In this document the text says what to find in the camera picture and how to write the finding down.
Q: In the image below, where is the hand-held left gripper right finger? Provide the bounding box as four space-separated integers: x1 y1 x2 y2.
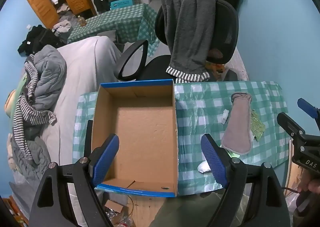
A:
201 134 292 227

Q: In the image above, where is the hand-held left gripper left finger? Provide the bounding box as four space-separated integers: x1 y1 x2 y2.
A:
29 134 120 227

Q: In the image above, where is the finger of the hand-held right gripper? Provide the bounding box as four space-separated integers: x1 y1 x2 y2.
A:
277 112 307 143
297 97 320 119

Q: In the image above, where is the green patterned cloth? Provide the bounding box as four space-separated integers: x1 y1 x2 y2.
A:
250 109 265 141

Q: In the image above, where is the grey-brown sock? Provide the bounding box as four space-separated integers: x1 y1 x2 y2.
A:
221 92 253 155

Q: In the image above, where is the blue-rimmed cardboard box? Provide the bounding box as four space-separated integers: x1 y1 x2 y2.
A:
92 79 179 198

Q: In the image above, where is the person's right hand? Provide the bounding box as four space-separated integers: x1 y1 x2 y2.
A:
298 178 320 194

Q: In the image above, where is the crumpled white tissue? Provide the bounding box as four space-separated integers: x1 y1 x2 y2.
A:
197 160 213 174

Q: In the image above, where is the green checkered tablecloth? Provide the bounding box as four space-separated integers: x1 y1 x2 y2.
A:
72 80 290 196

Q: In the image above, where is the small cardboard box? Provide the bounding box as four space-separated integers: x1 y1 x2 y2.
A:
104 199 125 217

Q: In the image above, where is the orange plastic bag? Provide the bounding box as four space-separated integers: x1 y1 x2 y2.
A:
205 63 227 75

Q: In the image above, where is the grey white striped garment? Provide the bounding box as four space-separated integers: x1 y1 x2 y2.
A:
14 54 57 161

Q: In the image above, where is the grey quilted jacket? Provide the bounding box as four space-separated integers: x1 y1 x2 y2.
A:
32 45 68 111

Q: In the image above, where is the black office chair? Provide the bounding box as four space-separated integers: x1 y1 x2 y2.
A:
117 0 239 83

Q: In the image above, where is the checkered covered side table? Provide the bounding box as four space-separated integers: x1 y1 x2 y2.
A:
67 4 160 57

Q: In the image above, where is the grey white clothes pile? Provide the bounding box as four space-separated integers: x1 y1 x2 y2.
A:
51 20 73 37

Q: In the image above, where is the black clothes pile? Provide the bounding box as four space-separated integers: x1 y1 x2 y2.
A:
17 25 58 56

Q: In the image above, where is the blue storage box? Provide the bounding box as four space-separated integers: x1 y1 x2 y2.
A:
111 0 138 11

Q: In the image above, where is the black cable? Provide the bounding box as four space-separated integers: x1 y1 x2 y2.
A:
282 186 302 194

